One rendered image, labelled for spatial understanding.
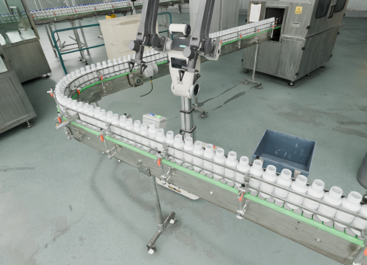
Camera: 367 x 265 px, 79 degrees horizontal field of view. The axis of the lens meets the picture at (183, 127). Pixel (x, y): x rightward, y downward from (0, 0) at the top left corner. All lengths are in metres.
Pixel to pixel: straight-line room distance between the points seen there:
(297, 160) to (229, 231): 0.88
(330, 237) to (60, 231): 2.11
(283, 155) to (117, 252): 1.53
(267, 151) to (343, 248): 0.80
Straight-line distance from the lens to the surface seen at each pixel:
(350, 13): 12.85
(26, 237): 2.63
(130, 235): 2.22
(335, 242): 1.18
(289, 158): 1.74
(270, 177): 1.04
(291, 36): 4.57
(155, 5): 1.87
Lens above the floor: 1.86
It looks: 34 degrees down
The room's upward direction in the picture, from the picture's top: 4 degrees counter-clockwise
